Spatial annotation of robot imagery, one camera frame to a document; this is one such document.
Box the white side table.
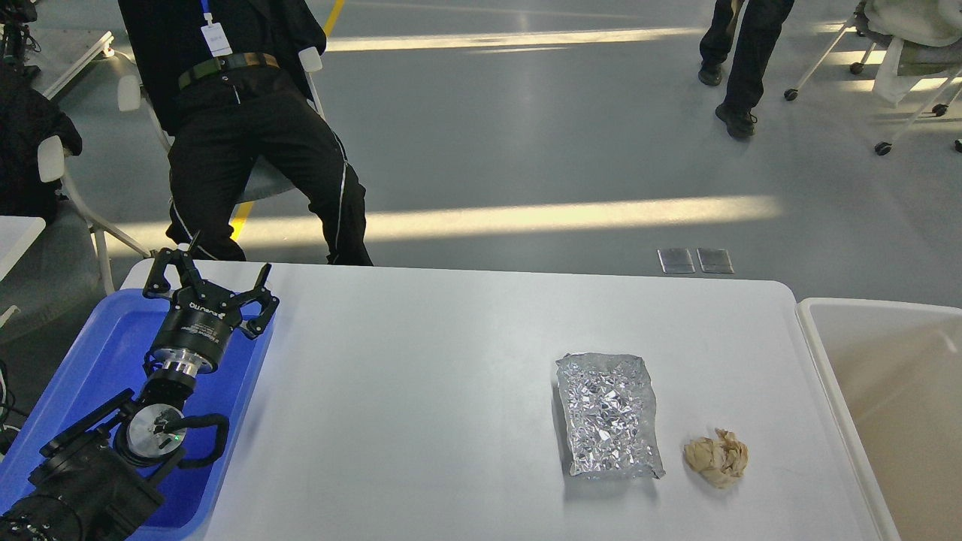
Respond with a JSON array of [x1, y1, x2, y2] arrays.
[[1, 216, 45, 280]]

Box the blue plastic tray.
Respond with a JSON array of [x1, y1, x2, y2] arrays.
[[1, 290, 274, 540]]

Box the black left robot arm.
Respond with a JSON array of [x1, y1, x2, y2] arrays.
[[2, 249, 280, 540]]

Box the crumpled silver foil bag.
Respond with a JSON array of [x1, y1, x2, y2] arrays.
[[556, 352, 664, 479]]

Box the person in black clothes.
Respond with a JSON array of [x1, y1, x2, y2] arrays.
[[118, 1, 372, 266]]

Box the grey chair with black jacket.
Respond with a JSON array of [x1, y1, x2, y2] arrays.
[[1, 65, 149, 343]]

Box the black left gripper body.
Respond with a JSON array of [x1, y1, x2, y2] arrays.
[[149, 288, 241, 372]]

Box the right silver floor plate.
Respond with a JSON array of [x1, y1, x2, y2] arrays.
[[695, 249, 734, 274]]

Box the white chair with coat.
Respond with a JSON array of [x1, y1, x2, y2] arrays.
[[783, 1, 960, 156]]

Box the white plastic bin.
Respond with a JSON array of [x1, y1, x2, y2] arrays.
[[797, 298, 961, 540]]

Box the silver floor plate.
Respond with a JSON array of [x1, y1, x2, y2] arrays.
[[657, 249, 695, 274], [695, 249, 734, 274]]

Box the walking person in black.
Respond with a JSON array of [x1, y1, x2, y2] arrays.
[[697, 1, 794, 140]]

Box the left silver floor plate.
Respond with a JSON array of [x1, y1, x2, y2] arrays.
[[657, 249, 695, 274]]

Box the crumpled beige paper ball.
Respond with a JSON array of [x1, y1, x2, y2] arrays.
[[683, 428, 749, 490]]

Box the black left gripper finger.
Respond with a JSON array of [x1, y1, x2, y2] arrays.
[[227, 263, 280, 340], [142, 249, 200, 300]]

